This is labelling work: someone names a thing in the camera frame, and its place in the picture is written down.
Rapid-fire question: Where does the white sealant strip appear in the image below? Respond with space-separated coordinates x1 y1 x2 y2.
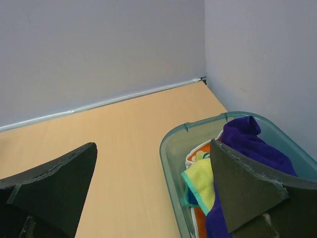
0 77 206 132

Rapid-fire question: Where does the yellow towel teal trim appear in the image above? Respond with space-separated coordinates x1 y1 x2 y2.
181 158 215 216

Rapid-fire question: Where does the teal plastic bin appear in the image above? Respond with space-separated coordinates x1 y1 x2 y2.
159 112 317 238

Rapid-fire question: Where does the purple towel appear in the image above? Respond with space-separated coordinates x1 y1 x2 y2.
206 116 297 238

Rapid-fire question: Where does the blue towel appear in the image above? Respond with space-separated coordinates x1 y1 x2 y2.
184 186 199 207

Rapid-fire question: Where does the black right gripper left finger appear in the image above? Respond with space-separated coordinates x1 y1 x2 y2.
0 142 97 238

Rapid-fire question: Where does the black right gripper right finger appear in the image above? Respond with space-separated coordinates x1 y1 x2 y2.
211 140 317 238

